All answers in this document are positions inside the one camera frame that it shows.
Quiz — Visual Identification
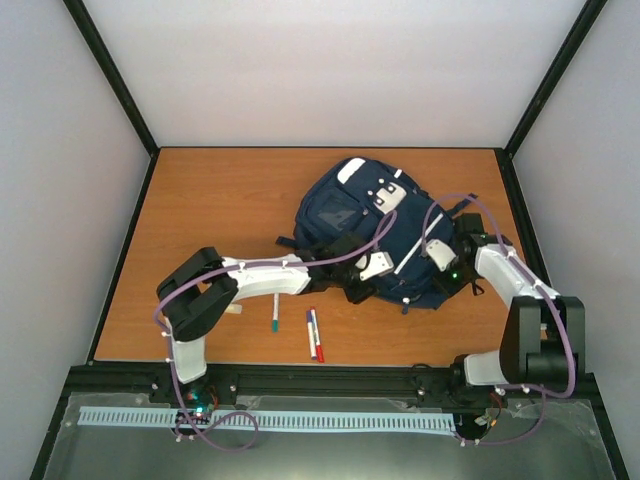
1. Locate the navy blue student backpack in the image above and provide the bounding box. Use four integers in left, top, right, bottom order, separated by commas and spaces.
274, 157, 479, 315

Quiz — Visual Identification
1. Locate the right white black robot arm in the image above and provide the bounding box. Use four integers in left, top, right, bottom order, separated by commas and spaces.
422, 214, 585, 398

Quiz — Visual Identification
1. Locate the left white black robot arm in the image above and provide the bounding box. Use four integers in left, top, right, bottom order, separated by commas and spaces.
155, 233, 394, 403

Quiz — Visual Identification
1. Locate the blue purple marker pen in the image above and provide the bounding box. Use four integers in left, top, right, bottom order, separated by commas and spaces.
306, 310, 317, 361

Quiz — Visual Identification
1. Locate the red marker pen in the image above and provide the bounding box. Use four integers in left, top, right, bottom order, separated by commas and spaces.
310, 307, 325, 363

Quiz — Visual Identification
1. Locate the teal tip white marker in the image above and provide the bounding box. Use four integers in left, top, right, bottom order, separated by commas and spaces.
271, 293, 280, 333

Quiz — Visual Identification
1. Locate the yellow highlighter clear cap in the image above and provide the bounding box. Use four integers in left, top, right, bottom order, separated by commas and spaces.
225, 304, 242, 315

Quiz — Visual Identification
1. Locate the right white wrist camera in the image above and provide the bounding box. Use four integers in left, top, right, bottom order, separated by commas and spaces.
425, 239, 457, 272

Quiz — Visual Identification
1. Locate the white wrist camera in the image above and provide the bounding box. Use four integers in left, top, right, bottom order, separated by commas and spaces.
355, 251, 394, 281
425, 239, 457, 272

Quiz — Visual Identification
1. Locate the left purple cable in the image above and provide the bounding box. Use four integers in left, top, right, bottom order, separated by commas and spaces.
152, 209, 399, 451

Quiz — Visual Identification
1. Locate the purple cable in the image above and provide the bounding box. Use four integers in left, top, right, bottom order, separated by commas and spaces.
422, 193, 576, 447
152, 209, 399, 451

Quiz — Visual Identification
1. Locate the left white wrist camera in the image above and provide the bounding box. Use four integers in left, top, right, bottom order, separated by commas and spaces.
355, 251, 394, 281

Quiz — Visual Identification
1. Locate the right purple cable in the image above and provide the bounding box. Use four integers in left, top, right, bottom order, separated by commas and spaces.
422, 193, 576, 447

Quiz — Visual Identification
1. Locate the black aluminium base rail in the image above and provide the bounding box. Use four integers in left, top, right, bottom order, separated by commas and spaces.
64, 363, 599, 407

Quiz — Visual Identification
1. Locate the black frame post right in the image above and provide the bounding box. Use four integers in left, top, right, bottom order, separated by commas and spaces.
504, 0, 608, 161

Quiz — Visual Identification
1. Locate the black frame post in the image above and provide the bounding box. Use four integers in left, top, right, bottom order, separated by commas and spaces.
63, 0, 160, 160
504, 0, 608, 161

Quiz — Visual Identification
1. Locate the light blue cable duct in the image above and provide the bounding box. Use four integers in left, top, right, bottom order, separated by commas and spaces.
77, 406, 456, 436

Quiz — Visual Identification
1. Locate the black frame post left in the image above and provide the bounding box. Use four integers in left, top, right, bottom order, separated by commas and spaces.
63, 0, 160, 160

